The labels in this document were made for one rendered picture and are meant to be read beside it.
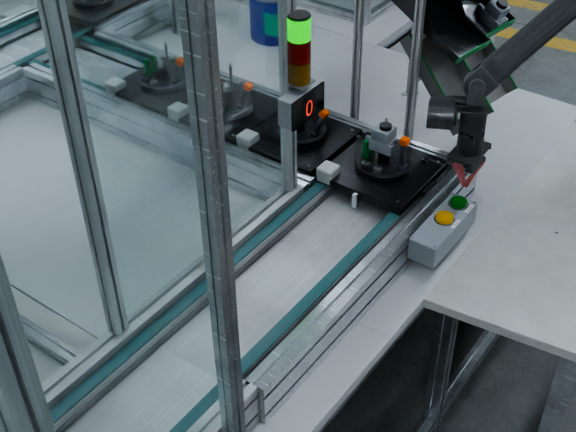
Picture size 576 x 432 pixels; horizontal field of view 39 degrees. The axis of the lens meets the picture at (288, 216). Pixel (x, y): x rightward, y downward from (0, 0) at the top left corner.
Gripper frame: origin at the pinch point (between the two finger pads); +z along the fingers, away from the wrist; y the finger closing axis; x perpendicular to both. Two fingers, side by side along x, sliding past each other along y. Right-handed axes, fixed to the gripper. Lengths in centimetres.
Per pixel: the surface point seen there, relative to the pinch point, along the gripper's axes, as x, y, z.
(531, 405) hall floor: 18, -34, 103
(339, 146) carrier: -36.6, -3.8, 4.7
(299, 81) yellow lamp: -32.4, 18.7, -25.9
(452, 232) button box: 2.3, 10.0, 6.8
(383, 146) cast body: -21.3, 0.4, -3.0
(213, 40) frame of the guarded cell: -1, 80, -69
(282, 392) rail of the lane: -6, 65, 12
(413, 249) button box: -3.3, 17.6, 8.8
